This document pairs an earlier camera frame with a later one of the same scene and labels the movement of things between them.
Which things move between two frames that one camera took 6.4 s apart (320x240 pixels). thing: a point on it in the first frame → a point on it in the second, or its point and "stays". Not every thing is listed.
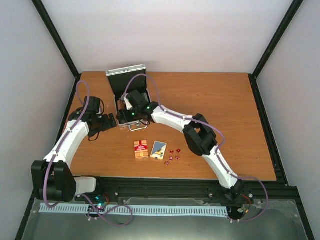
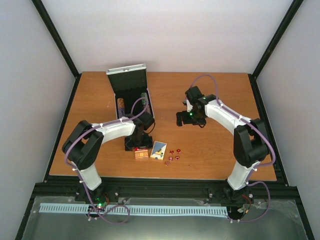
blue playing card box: [158, 151] stays
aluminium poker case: [125, 80] stays
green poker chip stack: [144, 98] stays
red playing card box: [141, 149] stays
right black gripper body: [124, 115] → [193, 118]
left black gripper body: [102, 125] → [137, 141]
